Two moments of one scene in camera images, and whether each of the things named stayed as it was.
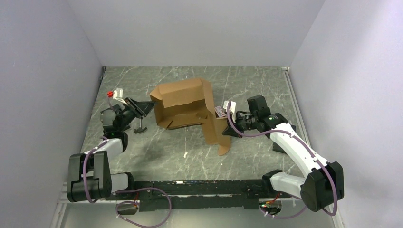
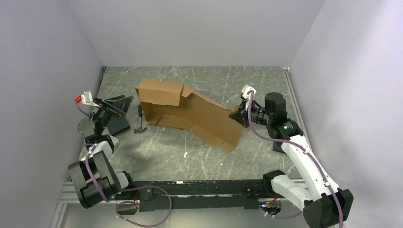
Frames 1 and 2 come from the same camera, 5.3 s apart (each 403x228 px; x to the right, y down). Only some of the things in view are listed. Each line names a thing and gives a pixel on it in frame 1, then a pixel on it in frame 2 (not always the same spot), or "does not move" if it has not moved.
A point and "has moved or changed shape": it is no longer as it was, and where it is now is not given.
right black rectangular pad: x=277 y=147 does not move
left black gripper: x=143 y=107 → x=117 y=105
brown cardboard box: x=188 y=103 has moved or changed shape
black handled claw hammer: x=140 y=129 does not move
